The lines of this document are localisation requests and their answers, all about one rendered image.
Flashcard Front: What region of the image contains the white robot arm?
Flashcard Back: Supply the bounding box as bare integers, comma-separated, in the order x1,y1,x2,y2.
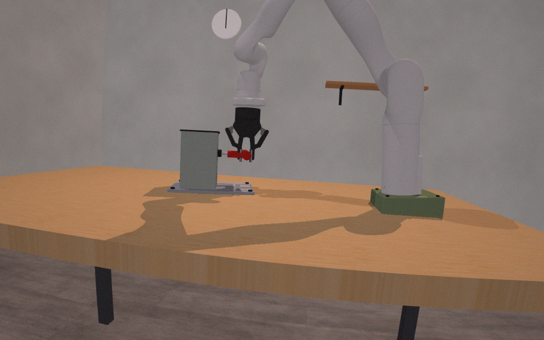
233,0,424,196

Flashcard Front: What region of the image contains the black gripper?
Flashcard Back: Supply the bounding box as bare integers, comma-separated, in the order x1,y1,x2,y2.
225,107,269,162

